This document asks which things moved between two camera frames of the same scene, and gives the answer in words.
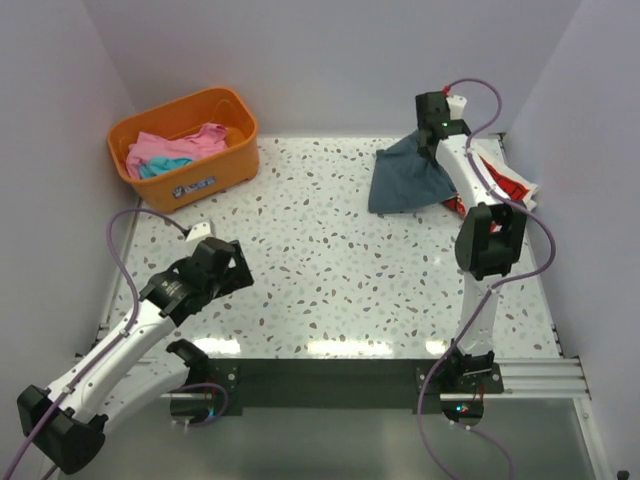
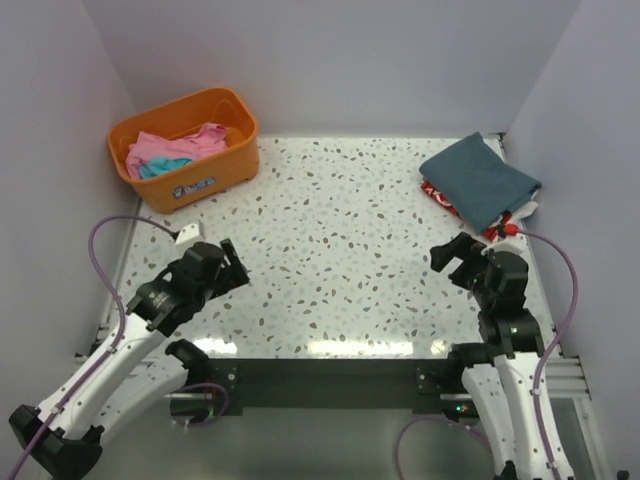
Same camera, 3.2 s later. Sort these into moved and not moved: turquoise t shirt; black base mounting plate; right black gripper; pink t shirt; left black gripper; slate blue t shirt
Moved: slate blue t shirt; right black gripper
Not moved: turquoise t shirt; left black gripper; pink t shirt; black base mounting plate
